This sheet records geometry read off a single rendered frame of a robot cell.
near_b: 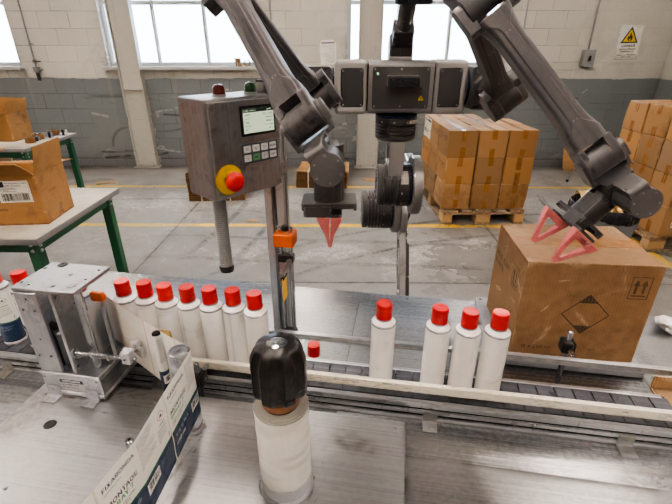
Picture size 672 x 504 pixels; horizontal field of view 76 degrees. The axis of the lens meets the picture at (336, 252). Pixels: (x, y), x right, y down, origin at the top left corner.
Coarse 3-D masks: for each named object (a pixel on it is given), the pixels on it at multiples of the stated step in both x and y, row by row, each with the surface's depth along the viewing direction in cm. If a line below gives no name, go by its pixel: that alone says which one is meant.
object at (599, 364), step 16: (304, 336) 98; (320, 336) 98; (336, 336) 98; (352, 336) 98; (448, 352) 94; (512, 352) 92; (608, 368) 89; (624, 368) 89; (640, 368) 88; (656, 368) 88
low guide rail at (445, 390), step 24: (192, 360) 97; (216, 360) 97; (360, 384) 92; (384, 384) 91; (408, 384) 90; (432, 384) 90; (576, 408) 86; (600, 408) 85; (624, 408) 84; (648, 408) 84
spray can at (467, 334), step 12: (468, 312) 84; (468, 324) 85; (456, 336) 87; (468, 336) 85; (480, 336) 86; (456, 348) 87; (468, 348) 86; (456, 360) 88; (468, 360) 87; (456, 372) 89; (468, 372) 88; (456, 384) 90; (468, 384) 90
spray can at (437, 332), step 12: (432, 312) 86; (444, 312) 85; (432, 324) 87; (444, 324) 86; (432, 336) 87; (444, 336) 86; (432, 348) 88; (444, 348) 88; (432, 360) 89; (444, 360) 90; (432, 372) 90; (444, 372) 92
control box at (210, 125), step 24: (192, 96) 80; (240, 96) 81; (264, 96) 84; (192, 120) 79; (216, 120) 78; (192, 144) 82; (216, 144) 79; (240, 144) 83; (192, 168) 85; (216, 168) 80; (240, 168) 84; (264, 168) 88; (192, 192) 88; (216, 192) 83; (240, 192) 86
